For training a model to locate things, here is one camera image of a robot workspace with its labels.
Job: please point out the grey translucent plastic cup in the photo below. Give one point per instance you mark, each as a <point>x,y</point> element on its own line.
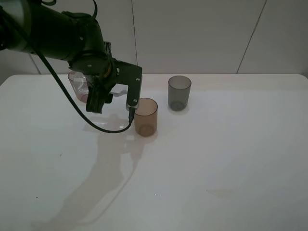
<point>178,92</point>

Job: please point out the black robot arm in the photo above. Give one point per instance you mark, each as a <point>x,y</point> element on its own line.
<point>31,26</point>

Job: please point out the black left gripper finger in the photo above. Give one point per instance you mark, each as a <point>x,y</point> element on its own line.
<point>109,98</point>

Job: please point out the pink translucent plastic cup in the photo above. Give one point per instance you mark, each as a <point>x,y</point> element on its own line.
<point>79,84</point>

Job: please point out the orange translucent plastic cup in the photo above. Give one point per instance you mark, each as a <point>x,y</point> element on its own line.
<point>145,118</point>

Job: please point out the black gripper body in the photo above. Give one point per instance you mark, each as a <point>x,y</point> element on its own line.
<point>100,75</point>

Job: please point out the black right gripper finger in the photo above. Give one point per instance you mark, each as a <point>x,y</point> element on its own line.
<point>96,99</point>

